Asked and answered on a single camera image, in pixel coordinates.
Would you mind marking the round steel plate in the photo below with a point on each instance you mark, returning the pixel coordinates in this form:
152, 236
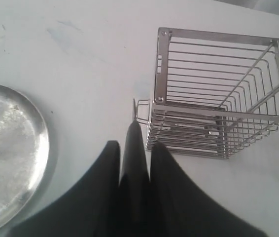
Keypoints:
24, 152

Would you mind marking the knife with grey handle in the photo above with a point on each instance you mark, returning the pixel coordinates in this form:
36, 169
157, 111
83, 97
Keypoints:
134, 186

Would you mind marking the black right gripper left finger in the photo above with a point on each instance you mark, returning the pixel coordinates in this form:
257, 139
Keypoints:
84, 210

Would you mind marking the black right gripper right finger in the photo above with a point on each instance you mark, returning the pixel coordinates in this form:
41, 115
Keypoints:
182, 209

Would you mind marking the wire metal utensil holder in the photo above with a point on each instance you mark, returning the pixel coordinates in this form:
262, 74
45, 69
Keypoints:
214, 94

